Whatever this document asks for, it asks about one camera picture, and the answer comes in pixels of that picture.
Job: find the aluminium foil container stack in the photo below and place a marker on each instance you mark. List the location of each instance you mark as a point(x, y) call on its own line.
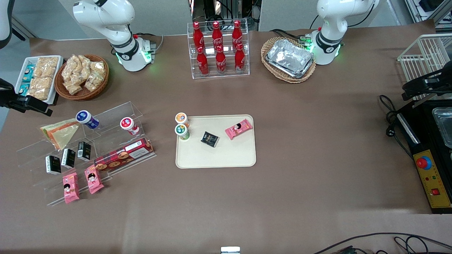
point(289, 58)

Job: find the small teal packet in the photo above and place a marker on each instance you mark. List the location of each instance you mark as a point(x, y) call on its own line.
point(28, 73)
point(24, 89)

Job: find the white rectangular dish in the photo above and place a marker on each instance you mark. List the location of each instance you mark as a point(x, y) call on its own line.
point(22, 76)

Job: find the red tartan shortbread box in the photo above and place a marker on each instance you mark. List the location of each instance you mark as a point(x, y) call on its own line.
point(123, 154)

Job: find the clear acrylic stepped display stand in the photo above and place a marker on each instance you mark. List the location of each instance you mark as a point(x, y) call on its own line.
point(116, 116)

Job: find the clear bag of puffed snacks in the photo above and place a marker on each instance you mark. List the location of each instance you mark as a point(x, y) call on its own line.
point(98, 67)
point(93, 81)
point(70, 68)
point(73, 87)
point(84, 61)

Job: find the red cola bottle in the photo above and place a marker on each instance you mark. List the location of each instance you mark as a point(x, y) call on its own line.
point(237, 34)
point(217, 35)
point(198, 37)
point(202, 63)
point(240, 60)
point(221, 62)

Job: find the blue-lid cup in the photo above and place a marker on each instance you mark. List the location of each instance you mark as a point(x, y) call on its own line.
point(86, 118)

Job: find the red rocker switch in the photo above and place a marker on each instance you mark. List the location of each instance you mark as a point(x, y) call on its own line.
point(435, 192)

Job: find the light wicker basket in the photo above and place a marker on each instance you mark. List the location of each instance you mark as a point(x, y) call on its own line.
point(282, 78)

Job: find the black equipment rack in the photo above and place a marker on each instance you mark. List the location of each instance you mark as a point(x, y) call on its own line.
point(226, 10)

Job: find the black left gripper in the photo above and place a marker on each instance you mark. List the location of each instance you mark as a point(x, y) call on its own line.
point(439, 80)

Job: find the aluminium frame shelf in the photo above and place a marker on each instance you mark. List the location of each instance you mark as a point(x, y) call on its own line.
point(427, 8)

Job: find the black snack packet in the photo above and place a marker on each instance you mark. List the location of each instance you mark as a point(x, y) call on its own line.
point(209, 139)

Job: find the small white metal block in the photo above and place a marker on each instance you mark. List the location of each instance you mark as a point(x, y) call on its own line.
point(230, 250)

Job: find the red-lid cup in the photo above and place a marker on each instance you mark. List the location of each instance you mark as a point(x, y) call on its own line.
point(128, 125)

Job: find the red emergency stop button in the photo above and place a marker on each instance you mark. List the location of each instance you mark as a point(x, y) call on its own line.
point(423, 162)

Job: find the orange-lid cup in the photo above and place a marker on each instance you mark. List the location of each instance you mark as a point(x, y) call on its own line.
point(181, 118)

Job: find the beige cracker packet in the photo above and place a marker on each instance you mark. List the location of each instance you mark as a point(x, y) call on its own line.
point(40, 88)
point(46, 67)

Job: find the shiny metal food container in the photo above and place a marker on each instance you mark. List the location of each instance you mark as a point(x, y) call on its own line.
point(444, 127)

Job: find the clear acrylic bottle rack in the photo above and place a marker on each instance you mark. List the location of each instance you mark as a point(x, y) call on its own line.
point(229, 72)

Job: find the beige plastic tray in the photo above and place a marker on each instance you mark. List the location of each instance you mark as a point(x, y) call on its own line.
point(233, 151)

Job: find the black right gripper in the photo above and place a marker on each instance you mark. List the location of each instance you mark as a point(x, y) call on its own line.
point(7, 95)

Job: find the black sealing machine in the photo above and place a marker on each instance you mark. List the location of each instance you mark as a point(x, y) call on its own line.
point(425, 123)

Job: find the plastic-wrapped triangle sandwich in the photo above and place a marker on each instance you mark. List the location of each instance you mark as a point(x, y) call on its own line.
point(60, 135)

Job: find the green-lid cup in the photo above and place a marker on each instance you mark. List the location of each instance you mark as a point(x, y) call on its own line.
point(181, 131)

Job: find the small black box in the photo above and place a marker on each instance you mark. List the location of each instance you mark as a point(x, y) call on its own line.
point(68, 158)
point(53, 164)
point(84, 151)

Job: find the dark brown wicker basket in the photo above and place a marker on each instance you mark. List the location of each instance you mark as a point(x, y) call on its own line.
point(83, 94)

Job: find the pink cartoon snack packet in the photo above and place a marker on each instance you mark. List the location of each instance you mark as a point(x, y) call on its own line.
point(70, 187)
point(238, 129)
point(94, 179)

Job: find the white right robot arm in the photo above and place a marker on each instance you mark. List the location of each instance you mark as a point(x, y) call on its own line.
point(106, 17)

